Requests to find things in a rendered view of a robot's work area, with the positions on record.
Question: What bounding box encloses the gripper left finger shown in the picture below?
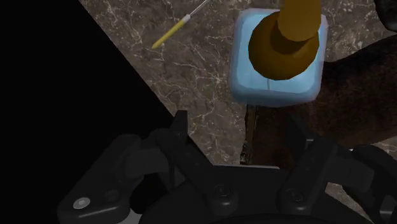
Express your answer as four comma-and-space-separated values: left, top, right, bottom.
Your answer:
57, 109, 240, 224

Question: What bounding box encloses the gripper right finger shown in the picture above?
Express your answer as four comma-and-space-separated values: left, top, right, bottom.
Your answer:
277, 114, 397, 224

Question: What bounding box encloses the dark brown textured block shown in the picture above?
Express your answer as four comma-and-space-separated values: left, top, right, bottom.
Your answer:
240, 33, 397, 166

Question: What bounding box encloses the light blue square box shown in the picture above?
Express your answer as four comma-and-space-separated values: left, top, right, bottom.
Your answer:
228, 8, 329, 108

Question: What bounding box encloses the mustard brown vase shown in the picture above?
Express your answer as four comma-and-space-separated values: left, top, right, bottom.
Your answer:
247, 0, 322, 81

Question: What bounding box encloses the black rounded object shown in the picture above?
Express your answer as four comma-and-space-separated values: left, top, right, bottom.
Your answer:
373, 0, 397, 32

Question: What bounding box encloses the yellow handled thin tool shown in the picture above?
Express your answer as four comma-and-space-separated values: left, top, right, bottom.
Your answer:
151, 0, 212, 50

